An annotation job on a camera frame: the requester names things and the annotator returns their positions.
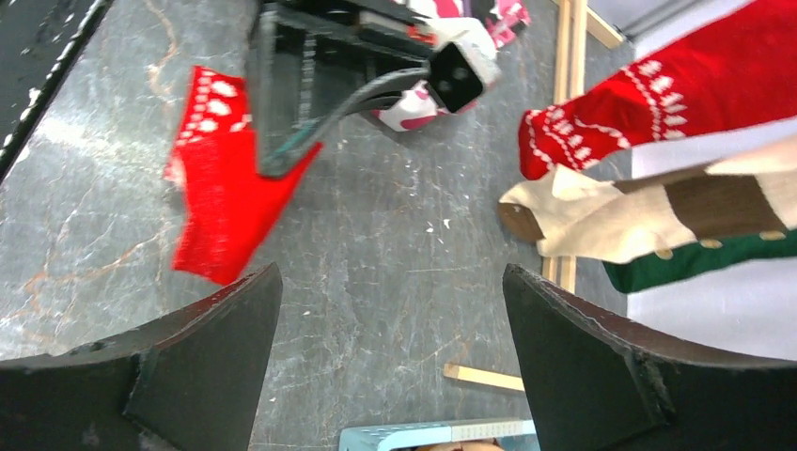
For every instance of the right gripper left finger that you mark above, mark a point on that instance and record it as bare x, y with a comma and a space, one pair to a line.
190, 380

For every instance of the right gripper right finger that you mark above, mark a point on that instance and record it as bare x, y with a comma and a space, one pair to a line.
595, 380

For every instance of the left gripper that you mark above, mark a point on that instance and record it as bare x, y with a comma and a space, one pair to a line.
307, 64

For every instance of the tan brown striped sock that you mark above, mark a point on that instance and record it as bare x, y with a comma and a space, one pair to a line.
568, 214

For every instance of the green sock with yellow cuff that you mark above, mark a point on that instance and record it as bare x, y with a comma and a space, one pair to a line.
689, 261

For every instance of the red white patterned sock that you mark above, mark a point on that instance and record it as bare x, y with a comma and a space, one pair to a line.
735, 72

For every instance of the pink camouflage cloth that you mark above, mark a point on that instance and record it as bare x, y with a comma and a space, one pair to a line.
503, 20

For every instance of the light blue plastic basket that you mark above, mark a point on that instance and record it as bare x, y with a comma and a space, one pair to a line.
511, 434

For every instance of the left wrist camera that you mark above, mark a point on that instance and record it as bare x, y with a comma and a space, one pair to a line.
463, 66

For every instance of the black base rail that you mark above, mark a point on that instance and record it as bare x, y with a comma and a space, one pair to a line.
40, 42

